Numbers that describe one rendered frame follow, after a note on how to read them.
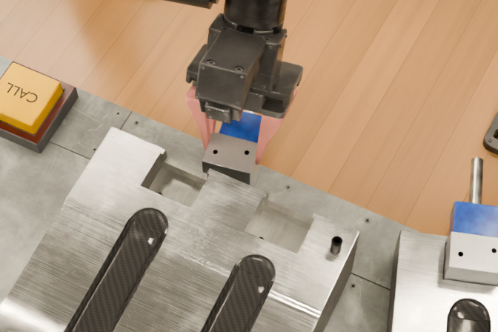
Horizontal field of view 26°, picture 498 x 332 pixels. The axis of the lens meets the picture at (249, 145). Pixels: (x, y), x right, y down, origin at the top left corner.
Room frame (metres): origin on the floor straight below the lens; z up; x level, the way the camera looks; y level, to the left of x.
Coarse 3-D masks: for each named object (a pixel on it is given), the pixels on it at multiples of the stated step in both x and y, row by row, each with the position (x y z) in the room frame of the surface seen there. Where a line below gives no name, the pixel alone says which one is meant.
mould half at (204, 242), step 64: (128, 192) 0.47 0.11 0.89; (256, 192) 0.47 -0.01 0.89; (64, 256) 0.40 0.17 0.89; (192, 256) 0.40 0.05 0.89; (320, 256) 0.40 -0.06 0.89; (0, 320) 0.34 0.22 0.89; (64, 320) 0.34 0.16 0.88; (128, 320) 0.34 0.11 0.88; (192, 320) 0.34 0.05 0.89; (256, 320) 0.34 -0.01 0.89; (320, 320) 0.35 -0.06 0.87
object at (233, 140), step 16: (224, 128) 0.57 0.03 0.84; (240, 128) 0.57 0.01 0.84; (256, 128) 0.57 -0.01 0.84; (208, 144) 0.54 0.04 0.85; (224, 144) 0.54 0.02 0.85; (240, 144) 0.54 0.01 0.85; (256, 144) 0.54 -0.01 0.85; (208, 160) 0.52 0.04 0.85; (224, 160) 0.52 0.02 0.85; (240, 160) 0.52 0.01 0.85; (240, 176) 0.51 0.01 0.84; (256, 176) 0.53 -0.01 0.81
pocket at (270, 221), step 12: (264, 204) 0.46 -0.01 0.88; (276, 204) 0.46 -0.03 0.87; (252, 216) 0.44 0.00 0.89; (264, 216) 0.46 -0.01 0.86; (276, 216) 0.46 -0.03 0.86; (288, 216) 0.45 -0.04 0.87; (300, 216) 0.45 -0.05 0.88; (252, 228) 0.44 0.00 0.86; (264, 228) 0.44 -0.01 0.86; (276, 228) 0.44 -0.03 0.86; (288, 228) 0.44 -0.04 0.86; (300, 228) 0.44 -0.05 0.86; (276, 240) 0.43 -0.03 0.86; (288, 240) 0.43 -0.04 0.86; (300, 240) 0.43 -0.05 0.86
